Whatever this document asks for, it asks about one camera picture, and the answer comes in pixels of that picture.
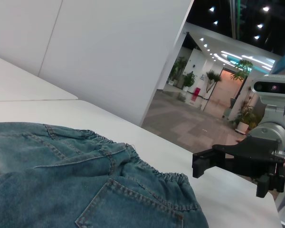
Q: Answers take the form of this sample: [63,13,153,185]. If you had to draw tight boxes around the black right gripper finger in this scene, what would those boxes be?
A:
[192,148,226,179]
[256,174,273,198]

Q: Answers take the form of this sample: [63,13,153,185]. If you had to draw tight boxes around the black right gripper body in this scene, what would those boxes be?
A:
[212,134,285,193]

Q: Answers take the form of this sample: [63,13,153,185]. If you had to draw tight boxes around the blue denim shorts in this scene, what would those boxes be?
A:
[0,122,209,228]

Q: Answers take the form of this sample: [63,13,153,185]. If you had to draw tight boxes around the low shrub in white pot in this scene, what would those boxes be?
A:
[234,94,259,134]

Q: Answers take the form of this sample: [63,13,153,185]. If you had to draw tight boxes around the red floor sign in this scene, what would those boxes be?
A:
[189,87,202,104]

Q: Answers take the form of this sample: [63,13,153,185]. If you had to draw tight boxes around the large-leaf tree plant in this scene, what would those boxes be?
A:
[229,59,254,83]

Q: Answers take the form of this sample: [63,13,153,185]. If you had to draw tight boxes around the bushy plant in white pot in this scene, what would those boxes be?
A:
[181,71,197,93]

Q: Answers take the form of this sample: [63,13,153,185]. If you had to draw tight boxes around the potted palm plant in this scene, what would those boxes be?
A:
[202,69,223,112]

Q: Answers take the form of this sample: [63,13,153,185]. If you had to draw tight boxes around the tall leafy corner plant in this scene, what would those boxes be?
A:
[168,56,189,88]

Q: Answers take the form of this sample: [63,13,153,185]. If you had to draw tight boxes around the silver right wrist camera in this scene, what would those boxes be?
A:
[250,74,285,101]

